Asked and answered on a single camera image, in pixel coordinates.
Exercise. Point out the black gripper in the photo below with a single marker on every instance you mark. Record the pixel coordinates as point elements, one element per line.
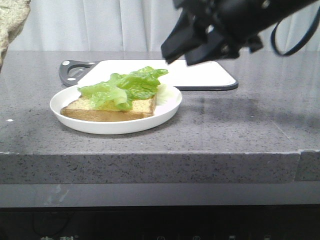
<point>210,30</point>

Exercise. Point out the green lettuce leaf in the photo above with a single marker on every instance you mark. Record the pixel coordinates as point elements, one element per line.
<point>119,92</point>

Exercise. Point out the toasted bread slice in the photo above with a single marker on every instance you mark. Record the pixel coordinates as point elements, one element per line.
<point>81,109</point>
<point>13,15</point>

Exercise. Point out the white cutting board grey rim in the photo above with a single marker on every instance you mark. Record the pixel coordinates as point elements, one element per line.
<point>210,76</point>

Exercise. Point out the white round plate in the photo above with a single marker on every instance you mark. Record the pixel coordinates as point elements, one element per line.
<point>162,113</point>

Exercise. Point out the white curtain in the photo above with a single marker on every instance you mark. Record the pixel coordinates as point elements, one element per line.
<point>96,25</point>

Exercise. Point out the black appliance front panel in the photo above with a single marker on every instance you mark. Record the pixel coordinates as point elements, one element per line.
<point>229,222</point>

